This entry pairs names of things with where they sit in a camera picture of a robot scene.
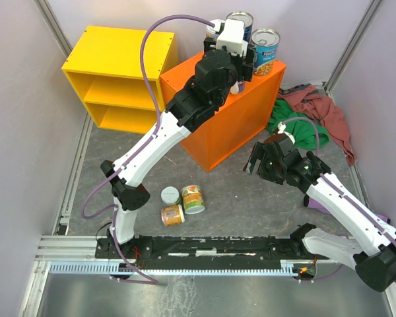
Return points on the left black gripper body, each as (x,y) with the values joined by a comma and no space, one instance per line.
(237,69)

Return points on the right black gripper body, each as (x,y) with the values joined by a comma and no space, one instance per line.
(270,170)

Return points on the white plastic spoon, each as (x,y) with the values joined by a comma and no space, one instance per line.
(235,89)

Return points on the yellow soup can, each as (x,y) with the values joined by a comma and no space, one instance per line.
(214,31)

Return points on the blue Progresso soup can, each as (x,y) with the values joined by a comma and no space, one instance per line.
(266,43)

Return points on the dark blue soup can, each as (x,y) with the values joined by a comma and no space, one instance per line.
(246,18)

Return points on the green label noodle cup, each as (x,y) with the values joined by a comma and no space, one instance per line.
(192,198)

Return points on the white lid small jar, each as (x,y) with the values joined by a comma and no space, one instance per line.
(170,196)

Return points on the orange label small jar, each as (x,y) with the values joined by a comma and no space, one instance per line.
(172,215)

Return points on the yellow blue can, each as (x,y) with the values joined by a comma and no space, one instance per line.
(241,86)

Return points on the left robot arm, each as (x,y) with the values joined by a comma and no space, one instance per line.
(219,69)

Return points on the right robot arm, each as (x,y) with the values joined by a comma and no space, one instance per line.
(372,254)

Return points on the green cloth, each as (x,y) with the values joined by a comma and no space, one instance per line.
(302,130)

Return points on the orange wooden box cabinet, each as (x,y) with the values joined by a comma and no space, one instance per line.
(241,118)

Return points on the purple cloth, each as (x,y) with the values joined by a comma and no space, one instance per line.
(313,204)

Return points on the red pink cloth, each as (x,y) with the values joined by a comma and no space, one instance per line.
(306,99)

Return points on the yellow open shelf cabinet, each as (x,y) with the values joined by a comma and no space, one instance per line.
(105,72)

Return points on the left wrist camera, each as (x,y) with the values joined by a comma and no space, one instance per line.
(231,36)

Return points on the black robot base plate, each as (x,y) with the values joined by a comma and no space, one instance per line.
(207,253)

